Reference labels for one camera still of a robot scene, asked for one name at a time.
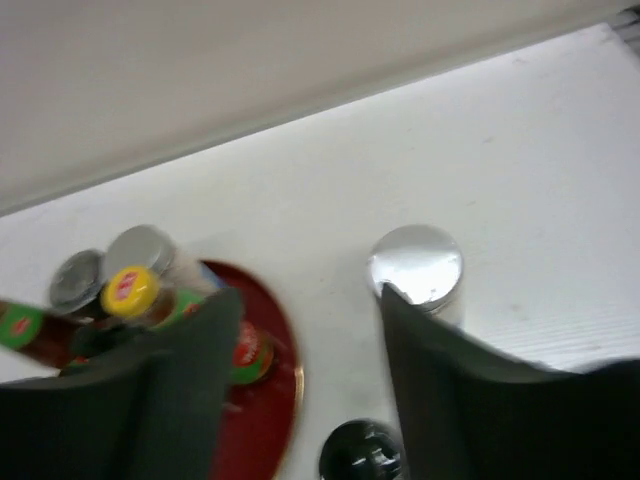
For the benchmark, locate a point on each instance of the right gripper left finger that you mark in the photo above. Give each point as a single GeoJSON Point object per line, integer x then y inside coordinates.
{"type": "Point", "coordinates": [148, 409]}

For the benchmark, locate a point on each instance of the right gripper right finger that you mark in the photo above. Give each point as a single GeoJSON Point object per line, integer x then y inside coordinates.
{"type": "Point", "coordinates": [468, 411]}

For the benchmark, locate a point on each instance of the black-lid shaker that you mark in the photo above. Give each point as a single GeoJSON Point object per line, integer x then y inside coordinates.
{"type": "Point", "coordinates": [361, 449]}
{"type": "Point", "coordinates": [90, 340]}

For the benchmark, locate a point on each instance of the ketchup bottle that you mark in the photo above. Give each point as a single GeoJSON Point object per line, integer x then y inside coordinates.
{"type": "Point", "coordinates": [138, 296]}
{"type": "Point", "coordinates": [38, 334]}

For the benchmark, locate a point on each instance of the silver-lid spice shaker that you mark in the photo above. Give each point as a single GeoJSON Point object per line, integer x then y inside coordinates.
{"type": "Point", "coordinates": [76, 285]}

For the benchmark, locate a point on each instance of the tall pearl jar blue label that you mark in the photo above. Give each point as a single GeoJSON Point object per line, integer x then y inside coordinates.
{"type": "Point", "coordinates": [146, 245]}

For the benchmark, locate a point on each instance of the red round tray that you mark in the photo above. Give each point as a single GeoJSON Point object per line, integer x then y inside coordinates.
{"type": "Point", "coordinates": [259, 419]}

